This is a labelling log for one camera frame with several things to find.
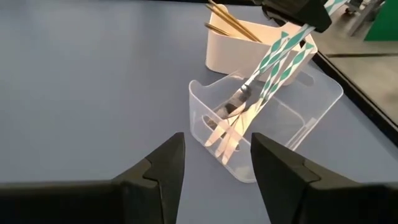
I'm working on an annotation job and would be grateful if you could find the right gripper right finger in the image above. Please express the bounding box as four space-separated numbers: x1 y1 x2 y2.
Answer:
250 132 398 224

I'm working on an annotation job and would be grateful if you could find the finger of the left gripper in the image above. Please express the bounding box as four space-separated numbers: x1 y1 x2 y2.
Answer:
262 5 289 26
267 0 333 34

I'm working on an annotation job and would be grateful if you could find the clear plastic bin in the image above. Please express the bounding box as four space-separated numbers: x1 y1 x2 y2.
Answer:
188 63 345 184

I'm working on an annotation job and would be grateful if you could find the green board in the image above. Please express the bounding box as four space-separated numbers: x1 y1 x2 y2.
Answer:
363 0 398 42

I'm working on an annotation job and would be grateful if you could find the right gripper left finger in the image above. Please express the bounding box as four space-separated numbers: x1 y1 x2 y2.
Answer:
0 132 186 224

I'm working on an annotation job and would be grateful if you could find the white plastic bin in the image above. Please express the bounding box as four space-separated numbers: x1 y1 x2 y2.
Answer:
205 3 318 86

